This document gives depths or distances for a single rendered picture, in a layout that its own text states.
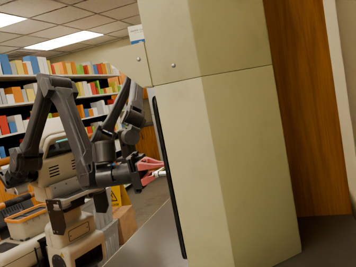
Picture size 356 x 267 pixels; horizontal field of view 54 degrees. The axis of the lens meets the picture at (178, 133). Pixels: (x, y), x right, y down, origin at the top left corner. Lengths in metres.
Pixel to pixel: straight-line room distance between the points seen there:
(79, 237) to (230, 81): 1.21
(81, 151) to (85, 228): 0.78
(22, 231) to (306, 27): 1.57
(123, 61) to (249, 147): 0.35
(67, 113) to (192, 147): 0.51
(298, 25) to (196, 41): 0.42
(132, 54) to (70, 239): 1.13
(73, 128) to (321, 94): 0.74
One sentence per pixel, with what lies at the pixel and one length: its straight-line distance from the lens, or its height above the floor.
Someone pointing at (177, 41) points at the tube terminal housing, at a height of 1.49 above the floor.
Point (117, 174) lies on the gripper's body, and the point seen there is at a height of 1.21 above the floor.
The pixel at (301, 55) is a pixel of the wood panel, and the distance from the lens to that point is 1.09.
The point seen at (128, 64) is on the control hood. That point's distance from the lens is 0.80.
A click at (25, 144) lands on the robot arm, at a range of 1.43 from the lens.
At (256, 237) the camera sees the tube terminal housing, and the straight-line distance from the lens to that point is 0.86.
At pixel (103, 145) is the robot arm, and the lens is 0.97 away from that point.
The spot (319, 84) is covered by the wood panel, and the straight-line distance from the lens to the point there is 1.09.
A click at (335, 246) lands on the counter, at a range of 0.99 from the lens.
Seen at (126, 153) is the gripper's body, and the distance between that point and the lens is 1.32.
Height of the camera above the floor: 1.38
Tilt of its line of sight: 6 degrees down
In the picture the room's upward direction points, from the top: 11 degrees counter-clockwise
